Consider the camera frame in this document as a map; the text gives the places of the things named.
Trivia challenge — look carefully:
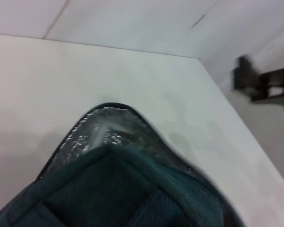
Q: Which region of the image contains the teal fabric lunch bag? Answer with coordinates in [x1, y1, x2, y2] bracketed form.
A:
[0, 102, 240, 227]

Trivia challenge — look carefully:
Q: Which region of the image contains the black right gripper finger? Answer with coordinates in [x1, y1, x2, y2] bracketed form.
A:
[231, 55, 284, 102]

